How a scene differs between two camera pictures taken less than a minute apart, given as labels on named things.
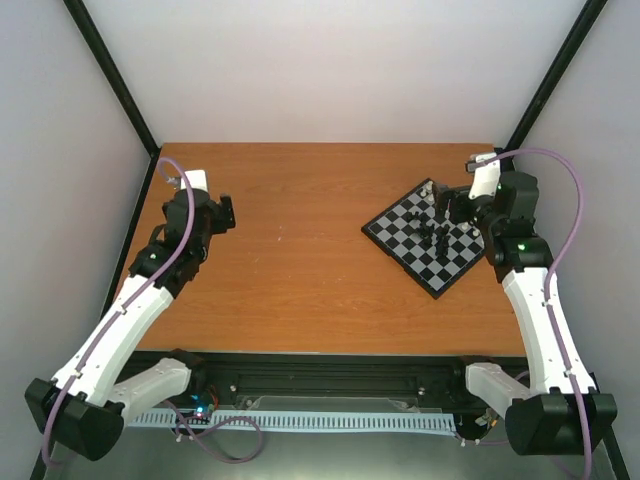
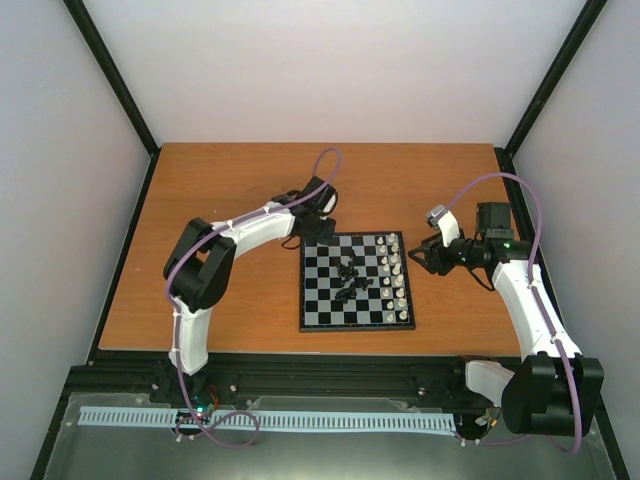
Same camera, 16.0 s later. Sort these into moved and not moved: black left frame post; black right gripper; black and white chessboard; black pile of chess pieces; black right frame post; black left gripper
Moved: black pile of chess pieces; black right gripper; black left gripper; black and white chessboard
Not moved: black left frame post; black right frame post
